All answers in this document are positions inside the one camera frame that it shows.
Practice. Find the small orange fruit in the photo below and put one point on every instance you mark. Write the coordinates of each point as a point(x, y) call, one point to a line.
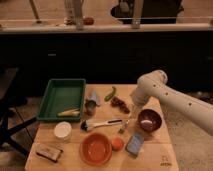
point(117, 143)

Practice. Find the orange bowl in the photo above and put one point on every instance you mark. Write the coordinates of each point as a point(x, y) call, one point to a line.
point(95, 149)

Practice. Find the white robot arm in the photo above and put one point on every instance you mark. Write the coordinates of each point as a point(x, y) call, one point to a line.
point(153, 84)

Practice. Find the red object on counter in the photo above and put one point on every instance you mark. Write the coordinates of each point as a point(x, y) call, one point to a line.
point(88, 21)

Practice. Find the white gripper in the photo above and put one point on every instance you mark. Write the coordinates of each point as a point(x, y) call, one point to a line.
point(134, 110)

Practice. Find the yellow corn cob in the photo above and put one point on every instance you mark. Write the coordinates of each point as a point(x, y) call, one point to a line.
point(71, 112)

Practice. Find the blue sponge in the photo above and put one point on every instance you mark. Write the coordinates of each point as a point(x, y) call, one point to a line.
point(134, 144)

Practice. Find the wooden block eraser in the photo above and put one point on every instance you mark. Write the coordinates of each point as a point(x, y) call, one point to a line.
point(48, 152)

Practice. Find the white paper cup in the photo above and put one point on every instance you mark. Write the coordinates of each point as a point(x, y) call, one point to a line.
point(63, 130)

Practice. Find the black office chair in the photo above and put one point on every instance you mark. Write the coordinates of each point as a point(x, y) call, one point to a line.
point(6, 104)

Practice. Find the dark maroon bowl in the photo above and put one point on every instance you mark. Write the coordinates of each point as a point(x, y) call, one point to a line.
point(149, 120)

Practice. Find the green pepper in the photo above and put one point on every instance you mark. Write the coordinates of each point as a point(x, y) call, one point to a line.
point(110, 95)

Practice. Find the green plastic tray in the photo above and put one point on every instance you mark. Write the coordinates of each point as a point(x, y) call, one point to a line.
point(62, 95)

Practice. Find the metal can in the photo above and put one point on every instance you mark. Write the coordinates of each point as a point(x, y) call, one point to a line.
point(90, 107)

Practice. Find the green plastic spoon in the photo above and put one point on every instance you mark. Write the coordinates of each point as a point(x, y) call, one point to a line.
point(125, 124)

